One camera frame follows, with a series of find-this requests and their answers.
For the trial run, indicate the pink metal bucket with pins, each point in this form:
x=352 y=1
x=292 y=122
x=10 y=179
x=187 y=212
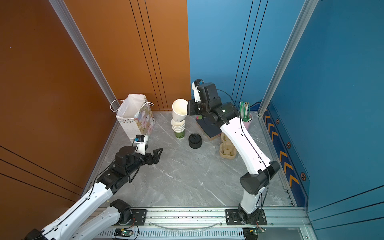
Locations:
x=247 y=124

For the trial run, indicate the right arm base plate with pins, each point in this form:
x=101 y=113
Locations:
x=240 y=217

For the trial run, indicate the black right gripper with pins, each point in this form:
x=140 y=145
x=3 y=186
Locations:
x=191 y=106

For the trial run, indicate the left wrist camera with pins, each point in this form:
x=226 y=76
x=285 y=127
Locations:
x=140 y=144

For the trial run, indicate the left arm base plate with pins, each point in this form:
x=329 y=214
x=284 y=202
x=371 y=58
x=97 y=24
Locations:
x=135 y=217

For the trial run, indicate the white paper coffee cup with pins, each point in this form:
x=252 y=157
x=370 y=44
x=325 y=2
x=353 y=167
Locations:
x=179 y=107

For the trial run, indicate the dark grey napkin stack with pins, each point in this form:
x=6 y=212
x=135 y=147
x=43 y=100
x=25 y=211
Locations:
x=208 y=129

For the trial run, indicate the stack of black lids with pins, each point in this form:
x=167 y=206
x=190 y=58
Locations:
x=195 y=141

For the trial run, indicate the green circuit board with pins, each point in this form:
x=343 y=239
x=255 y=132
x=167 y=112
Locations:
x=123 y=232

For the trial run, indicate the patterned paper gift bag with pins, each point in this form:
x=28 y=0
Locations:
x=135 y=115

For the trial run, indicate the beige pulp cup carrier stack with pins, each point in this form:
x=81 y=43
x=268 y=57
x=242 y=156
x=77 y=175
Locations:
x=227 y=149

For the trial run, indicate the small circuit board right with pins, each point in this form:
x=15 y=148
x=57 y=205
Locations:
x=252 y=233

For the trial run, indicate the brown cardboard napkin tray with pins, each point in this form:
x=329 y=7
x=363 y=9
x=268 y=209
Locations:
x=211 y=136

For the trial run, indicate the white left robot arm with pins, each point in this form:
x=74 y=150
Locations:
x=122 y=170

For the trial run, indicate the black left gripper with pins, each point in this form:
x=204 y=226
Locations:
x=156 y=158

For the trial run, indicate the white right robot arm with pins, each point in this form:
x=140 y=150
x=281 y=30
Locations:
x=261 y=169

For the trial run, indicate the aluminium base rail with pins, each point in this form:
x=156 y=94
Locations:
x=209 y=223

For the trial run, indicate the stack of paper cups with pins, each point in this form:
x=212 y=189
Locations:
x=178 y=128

